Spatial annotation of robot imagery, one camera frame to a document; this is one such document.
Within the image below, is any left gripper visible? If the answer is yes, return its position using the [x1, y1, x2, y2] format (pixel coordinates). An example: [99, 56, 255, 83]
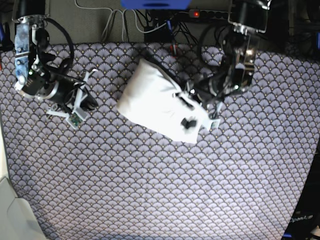
[184, 79, 225, 113]

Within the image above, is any patterned purple table cloth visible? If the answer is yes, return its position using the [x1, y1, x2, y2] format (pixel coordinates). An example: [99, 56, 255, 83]
[0, 43, 320, 240]

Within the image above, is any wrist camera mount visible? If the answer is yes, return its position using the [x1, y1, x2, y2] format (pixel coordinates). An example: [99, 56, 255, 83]
[199, 101, 225, 131]
[46, 69, 98, 130]

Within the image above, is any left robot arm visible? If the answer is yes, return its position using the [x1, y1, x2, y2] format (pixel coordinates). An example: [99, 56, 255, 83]
[187, 0, 271, 113]

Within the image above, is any blue box at top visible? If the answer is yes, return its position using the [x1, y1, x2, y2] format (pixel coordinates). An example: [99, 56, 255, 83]
[120, 0, 191, 10]

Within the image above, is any grey plastic bin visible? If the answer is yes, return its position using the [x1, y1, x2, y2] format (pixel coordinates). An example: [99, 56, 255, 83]
[0, 177, 46, 240]

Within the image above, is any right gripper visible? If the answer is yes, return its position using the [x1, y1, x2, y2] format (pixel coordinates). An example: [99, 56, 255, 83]
[22, 77, 98, 113]

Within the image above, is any white cable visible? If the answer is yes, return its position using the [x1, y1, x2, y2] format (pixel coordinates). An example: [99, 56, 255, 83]
[74, 0, 168, 41]

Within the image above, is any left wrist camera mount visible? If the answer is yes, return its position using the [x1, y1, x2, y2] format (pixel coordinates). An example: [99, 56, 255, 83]
[199, 101, 225, 131]

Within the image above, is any black power strip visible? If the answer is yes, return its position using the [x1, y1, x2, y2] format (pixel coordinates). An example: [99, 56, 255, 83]
[188, 9, 229, 20]

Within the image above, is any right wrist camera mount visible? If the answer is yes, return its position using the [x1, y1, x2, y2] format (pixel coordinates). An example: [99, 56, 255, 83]
[46, 69, 98, 130]

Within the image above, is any white printed T-shirt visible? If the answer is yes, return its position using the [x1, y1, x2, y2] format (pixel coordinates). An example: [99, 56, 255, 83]
[116, 59, 213, 144]

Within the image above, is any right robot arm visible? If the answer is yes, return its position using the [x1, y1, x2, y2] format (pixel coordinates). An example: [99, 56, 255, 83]
[12, 0, 98, 114]

